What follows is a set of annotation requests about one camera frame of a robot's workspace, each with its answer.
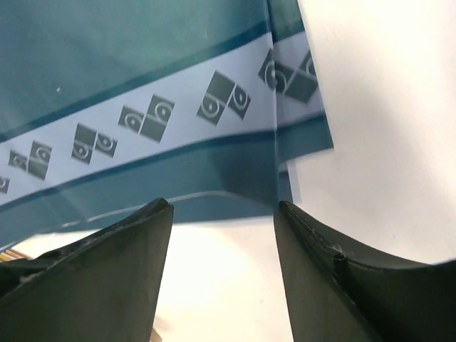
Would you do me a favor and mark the blue patterned placemat cloth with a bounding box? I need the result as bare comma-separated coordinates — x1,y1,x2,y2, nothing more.
1,1,333,248

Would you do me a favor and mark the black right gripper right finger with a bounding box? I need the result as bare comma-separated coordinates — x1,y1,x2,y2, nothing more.
274,202,455,341

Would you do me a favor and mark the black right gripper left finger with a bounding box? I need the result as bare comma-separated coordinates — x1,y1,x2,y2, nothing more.
1,198,174,342

